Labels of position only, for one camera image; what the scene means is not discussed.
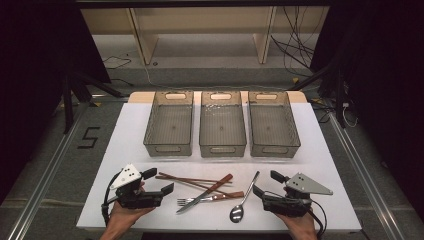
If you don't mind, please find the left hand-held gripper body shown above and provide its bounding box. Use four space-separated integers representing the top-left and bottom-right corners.
109 163 165 210

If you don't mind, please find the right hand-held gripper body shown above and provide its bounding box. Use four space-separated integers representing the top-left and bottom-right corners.
261 172 334 218

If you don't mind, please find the brown wooden chopstick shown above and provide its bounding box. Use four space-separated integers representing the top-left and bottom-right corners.
158 172 234 197

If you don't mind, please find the wooden-handled fork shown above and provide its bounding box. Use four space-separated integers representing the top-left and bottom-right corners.
176 190 245 207

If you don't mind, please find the silver metal spoon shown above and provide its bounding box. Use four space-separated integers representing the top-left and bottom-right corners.
228 170 261 224

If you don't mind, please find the wooden-handled table knife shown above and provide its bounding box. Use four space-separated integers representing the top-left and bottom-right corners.
175 173 234 215

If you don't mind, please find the smoky clear plastic bin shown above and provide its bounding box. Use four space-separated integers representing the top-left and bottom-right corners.
198 90 248 159
143 90 195 158
247 90 302 159

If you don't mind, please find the person's left hand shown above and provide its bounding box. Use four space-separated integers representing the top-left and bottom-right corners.
107 202 156 233

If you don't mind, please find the person's right hand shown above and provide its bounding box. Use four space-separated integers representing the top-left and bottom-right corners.
275 212 318 235

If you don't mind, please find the white table cover sheet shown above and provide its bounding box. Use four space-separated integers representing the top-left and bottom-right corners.
76 101 363 233

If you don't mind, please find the black metal stand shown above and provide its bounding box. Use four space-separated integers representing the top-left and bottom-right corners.
60 70 125 135
288 59 348 130

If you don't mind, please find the light wooden shelf unit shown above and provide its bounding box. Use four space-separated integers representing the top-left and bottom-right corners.
79 5 331 66

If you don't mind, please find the black curtain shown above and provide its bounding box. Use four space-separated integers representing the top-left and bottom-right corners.
0 0 112 204
309 0 424 221

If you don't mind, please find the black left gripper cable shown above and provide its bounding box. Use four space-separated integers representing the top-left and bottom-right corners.
101 172 122 228

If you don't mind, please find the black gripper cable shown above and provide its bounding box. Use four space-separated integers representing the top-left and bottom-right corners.
101 172 122 228
308 199 329 240

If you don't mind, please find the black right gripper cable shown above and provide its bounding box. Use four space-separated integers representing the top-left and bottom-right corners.
308 199 329 240

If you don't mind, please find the aluminium floor rail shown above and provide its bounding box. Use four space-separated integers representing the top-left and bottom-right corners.
5 102 92 240
327 109 407 240

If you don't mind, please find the white plug with cable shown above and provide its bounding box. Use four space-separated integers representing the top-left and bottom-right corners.
341 101 360 130

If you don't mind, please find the thin white floor cable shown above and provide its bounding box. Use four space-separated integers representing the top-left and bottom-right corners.
142 63 159 88

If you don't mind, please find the thin black floor cable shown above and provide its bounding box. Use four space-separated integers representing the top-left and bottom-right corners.
102 55 133 71

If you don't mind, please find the black cable bundle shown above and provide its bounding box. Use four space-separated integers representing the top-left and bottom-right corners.
269 5 321 78

